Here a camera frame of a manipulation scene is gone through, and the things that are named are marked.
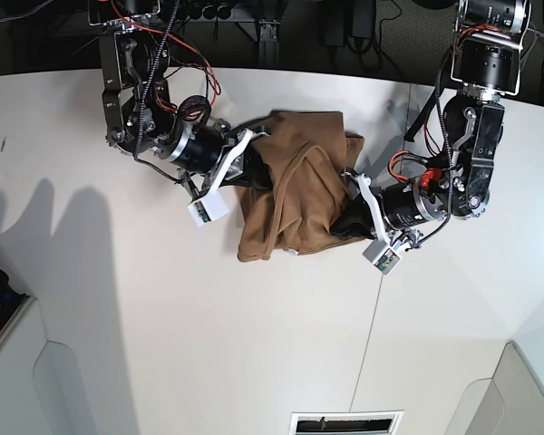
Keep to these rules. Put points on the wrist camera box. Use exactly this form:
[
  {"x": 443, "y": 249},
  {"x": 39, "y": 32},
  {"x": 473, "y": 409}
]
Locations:
[
  {"x": 208, "y": 208},
  {"x": 382, "y": 256}
]

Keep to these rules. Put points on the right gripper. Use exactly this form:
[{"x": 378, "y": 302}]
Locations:
[{"x": 198, "y": 151}]

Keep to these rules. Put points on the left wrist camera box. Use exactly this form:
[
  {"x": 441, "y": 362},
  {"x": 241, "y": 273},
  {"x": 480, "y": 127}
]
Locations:
[{"x": 382, "y": 256}]

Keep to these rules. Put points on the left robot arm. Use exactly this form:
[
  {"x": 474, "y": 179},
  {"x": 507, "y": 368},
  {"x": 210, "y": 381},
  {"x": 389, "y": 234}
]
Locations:
[{"x": 482, "y": 65}]

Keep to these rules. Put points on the black power adapter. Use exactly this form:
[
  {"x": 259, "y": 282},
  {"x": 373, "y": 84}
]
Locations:
[{"x": 332, "y": 23}]

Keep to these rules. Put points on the brown t-shirt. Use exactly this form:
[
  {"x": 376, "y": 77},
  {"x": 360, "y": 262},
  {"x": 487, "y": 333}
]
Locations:
[{"x": 306, "y": 154}]

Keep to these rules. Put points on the black power strip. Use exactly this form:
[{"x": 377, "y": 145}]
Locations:
[{"x": 205, "y": 9}]

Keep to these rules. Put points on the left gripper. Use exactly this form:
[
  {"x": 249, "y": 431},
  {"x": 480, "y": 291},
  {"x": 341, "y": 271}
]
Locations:
[{"x": 393, "y": 213}]

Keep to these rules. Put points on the aluminium frame post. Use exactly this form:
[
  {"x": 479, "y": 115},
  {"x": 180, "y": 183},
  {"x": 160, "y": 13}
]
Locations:
[{"x": 268, "y": 43}]

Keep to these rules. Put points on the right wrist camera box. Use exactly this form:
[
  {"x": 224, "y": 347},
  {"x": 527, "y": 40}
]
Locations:
[{"x": 208, "y": 208}]

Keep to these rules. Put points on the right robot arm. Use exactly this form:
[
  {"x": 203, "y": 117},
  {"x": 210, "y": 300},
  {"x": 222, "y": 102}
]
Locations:
[{"x": 158, "y": 94}]

